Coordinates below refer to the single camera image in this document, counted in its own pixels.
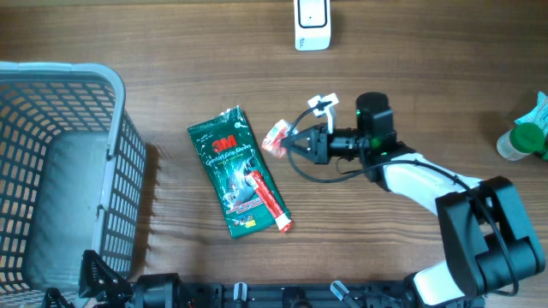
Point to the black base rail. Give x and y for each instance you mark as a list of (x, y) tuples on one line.
[(278, 295)]

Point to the small red white packet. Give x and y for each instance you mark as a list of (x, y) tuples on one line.
[(272, 142)]

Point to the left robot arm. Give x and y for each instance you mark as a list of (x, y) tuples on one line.
[(154, 291)]

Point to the green 3M gloves packet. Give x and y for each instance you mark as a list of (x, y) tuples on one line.
[(228, 151)]

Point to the white barcode scanner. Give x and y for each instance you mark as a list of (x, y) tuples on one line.
[(312, 24)]

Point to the green lid jar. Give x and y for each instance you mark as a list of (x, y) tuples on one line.
[(521, 141)]

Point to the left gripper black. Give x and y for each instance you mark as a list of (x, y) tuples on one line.
[(92, 288)]

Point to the grey plastic shopping basket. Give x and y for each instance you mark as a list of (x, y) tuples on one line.
[(72, 172)]

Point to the red toothpaste tube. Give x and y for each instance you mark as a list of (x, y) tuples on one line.
[(257, 182)]

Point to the teal wet wipes pack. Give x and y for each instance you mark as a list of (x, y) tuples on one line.
[(538, 115)]

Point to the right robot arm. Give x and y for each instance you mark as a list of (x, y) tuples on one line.
[(489, 242)]

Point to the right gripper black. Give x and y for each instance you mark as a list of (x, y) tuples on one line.
[(309, 151)]

